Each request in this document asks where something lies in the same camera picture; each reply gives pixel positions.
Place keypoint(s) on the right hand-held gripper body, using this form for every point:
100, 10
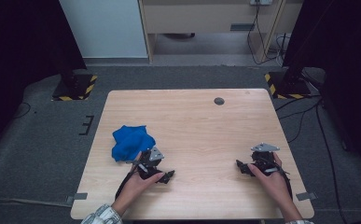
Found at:
264, 147

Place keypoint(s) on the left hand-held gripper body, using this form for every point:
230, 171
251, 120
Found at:
155, 154

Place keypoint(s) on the blue cloth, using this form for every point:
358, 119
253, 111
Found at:
132, 143

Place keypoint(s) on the person's right hand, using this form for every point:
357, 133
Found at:
271, 185

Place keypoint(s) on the person's left hand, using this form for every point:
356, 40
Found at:
134, 186

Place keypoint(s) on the grey tape strip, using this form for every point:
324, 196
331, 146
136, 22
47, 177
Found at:
306, 196
77, 197

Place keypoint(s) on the grey round table grommet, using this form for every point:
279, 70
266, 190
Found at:
219, 101

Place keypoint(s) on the black striped stand base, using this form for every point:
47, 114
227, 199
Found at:
75, 88
288, 87

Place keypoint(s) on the black curtain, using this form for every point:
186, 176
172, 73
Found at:
22, 46
346, 62

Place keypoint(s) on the white panel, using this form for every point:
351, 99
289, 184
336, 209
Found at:
103, 28

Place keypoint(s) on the light wooden desk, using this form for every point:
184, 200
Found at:
200, 17

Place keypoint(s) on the white power strip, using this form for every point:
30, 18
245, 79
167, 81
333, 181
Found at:
261, 2

